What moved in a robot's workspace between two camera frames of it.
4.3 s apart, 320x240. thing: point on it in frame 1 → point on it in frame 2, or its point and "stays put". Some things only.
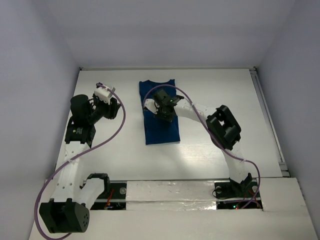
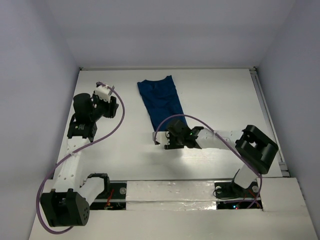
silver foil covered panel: [170, 195] stays put
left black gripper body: [111, 107] stays put
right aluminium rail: [269, 120] stays put
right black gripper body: [162, 113] → [175, 142]
